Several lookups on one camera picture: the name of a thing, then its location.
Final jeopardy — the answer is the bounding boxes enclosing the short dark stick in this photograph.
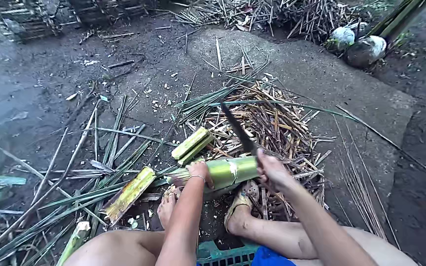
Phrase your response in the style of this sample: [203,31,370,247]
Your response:
[107,59,135,69]

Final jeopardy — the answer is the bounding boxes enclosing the yellow-green cut stalk piece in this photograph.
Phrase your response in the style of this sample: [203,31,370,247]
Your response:
[171,126,210,160]
[177,134,216,166]

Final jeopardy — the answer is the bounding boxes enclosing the broad light green leaf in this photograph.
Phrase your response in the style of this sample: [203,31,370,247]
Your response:
[0,174,27,185]

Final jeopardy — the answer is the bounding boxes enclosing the brown-edged yellow stalk piece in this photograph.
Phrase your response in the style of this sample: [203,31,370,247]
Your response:
[101,166,157,226]

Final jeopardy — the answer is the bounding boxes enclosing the thick green stalk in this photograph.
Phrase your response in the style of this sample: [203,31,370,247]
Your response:
[166,155,260,192]

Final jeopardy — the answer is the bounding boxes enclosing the green plastic crate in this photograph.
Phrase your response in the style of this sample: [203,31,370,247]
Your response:
[197,239,260,266]

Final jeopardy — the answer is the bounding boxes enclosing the person's left hand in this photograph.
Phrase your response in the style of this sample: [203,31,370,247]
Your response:
[186,159,214,190]

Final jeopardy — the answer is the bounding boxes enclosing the long thin dark stick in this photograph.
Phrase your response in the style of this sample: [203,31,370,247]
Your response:
[335,104,426,190]

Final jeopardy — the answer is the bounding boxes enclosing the white rounded stone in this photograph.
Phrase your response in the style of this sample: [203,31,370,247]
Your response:
[330,26,355,51]

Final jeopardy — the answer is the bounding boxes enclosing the person's legs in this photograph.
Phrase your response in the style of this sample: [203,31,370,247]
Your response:
[62,180,421,266]

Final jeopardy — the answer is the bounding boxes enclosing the pile of long green leaves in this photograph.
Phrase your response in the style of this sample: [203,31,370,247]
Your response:
[0,92,178,266]

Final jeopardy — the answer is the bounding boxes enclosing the pile of chopped brown strips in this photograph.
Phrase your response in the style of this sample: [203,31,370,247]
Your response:
[197,78,336,224]

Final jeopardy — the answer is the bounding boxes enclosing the mossy wooden post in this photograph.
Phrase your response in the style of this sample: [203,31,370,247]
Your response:
[368,0,426,47]

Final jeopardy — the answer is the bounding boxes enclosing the dark machete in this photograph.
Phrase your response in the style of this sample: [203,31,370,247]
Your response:
[220,102,260,156]

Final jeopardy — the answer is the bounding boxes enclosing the person's right forearm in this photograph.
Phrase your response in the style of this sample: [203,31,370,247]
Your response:
[281,175,379,266]

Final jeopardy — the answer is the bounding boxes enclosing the woven bamboo fence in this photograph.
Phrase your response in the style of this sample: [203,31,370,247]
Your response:
[0,0,154,42]

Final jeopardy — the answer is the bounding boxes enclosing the pile of dry sticks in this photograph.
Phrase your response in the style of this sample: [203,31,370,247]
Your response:
[170,0,352,45]

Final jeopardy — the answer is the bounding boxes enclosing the pale flat strip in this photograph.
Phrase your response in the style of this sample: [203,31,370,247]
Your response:
[215,35,223,72]

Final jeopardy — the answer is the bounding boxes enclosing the bundle of thin leaf ribs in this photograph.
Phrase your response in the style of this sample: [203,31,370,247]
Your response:
[332,114,402,251]

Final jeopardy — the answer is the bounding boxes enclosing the person's right hand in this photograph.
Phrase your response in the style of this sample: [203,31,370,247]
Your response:
[256,148,295,194]

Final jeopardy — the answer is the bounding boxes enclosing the green stalk with white end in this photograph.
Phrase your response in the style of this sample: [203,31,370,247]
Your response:
[56,221,91,266]

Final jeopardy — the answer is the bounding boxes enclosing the person's left forearm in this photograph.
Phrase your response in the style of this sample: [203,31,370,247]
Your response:
[155,175,206,266]

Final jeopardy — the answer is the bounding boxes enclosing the bunch of thin green leaves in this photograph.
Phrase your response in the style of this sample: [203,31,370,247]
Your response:
[173,59,271,124]

